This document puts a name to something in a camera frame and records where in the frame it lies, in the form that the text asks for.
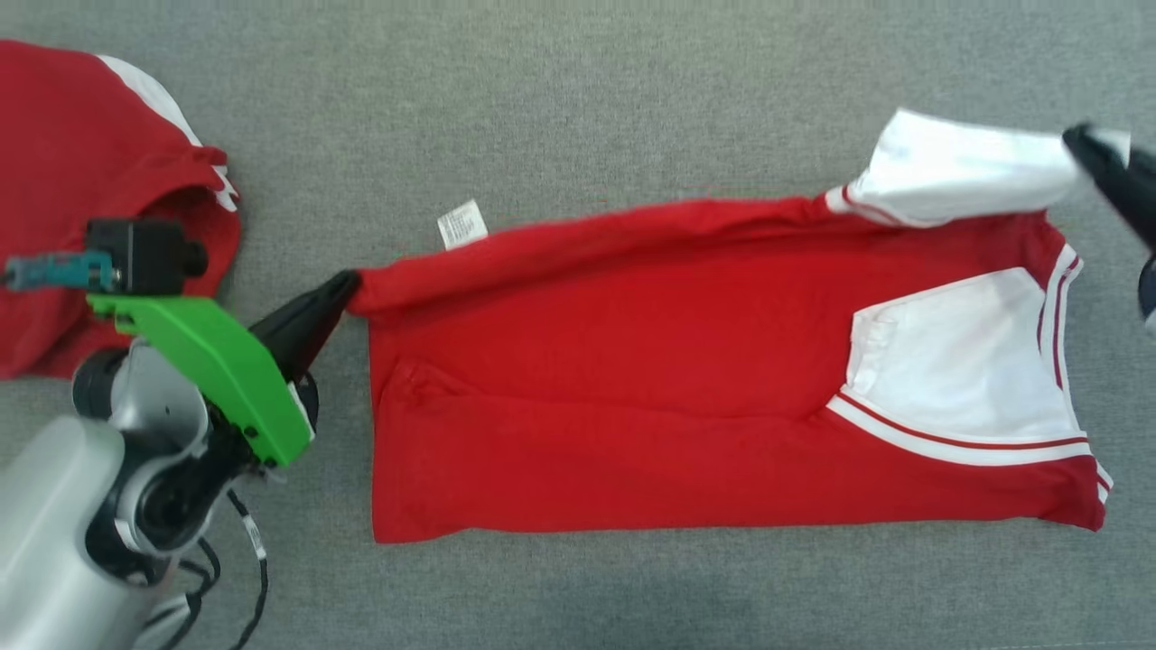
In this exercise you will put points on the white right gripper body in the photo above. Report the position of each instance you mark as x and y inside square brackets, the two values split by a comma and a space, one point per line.
[1149, 298]

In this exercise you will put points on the red t-shirt with white sleeves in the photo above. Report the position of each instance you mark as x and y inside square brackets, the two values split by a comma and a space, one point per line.
[587, 361]

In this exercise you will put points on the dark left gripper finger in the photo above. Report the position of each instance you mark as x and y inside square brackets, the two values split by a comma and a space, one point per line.
[302, 316]
[316, 341]

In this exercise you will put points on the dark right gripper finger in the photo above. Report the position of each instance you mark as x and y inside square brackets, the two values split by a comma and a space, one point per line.
[1124, 203]
[1133, 171]

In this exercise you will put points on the red shorts with white stripe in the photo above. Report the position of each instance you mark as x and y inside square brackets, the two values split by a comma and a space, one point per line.
[72, 144]

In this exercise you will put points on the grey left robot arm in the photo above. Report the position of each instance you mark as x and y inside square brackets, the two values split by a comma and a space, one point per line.
[54, 524]

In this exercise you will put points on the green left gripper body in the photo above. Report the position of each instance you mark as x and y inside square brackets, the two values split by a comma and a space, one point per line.
[217, 370]

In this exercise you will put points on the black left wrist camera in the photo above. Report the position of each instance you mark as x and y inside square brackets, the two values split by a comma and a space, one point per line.
[144, 253]

